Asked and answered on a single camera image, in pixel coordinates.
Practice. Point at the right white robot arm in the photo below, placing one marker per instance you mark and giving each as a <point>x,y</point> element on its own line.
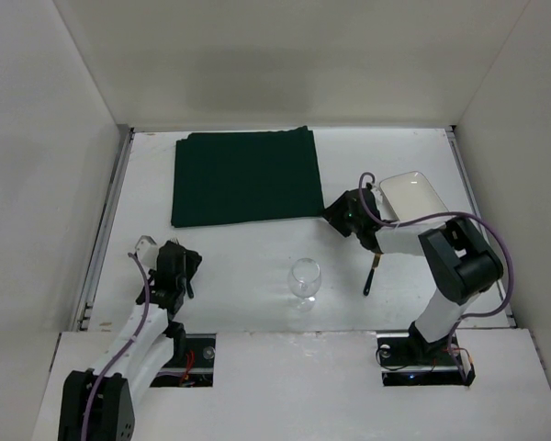
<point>462,263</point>

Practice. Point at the left aluminium table rail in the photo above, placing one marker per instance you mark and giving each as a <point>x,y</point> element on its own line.
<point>87,293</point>

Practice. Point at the gold fork black handle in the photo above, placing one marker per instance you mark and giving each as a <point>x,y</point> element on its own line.
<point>182,278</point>

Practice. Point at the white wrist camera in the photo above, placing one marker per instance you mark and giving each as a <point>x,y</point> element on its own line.
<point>147,250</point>
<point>376,192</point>

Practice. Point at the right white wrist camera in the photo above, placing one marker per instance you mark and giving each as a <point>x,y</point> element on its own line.
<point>376,192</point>

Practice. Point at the dark green cloth placemat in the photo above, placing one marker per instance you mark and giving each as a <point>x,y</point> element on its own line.
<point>236,177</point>

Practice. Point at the clear wine glass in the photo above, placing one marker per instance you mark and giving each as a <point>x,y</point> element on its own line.
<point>304,281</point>

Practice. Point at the right aluminium table rail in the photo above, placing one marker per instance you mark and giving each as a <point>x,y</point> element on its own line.
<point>506,287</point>

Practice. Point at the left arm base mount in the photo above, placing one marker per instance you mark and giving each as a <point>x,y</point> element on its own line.
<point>185,360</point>

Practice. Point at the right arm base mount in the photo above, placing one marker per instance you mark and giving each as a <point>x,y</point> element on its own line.
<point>403,364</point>

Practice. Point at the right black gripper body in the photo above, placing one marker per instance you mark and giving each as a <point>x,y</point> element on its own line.
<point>338,213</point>

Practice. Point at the aluminium table rail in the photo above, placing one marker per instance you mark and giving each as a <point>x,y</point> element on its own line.
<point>87,293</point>
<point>506,287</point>

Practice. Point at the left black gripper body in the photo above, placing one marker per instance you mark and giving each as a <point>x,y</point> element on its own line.
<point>179,256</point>

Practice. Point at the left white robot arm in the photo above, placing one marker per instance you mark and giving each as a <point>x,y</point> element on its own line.
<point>100,403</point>

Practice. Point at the gold knife black handle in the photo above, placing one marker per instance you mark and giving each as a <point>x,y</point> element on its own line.
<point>370,276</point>

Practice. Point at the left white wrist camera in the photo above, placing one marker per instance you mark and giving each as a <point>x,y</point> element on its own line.
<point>147,250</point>

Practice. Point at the white rectangular plate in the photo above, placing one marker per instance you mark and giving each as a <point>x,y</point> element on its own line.
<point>411,196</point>

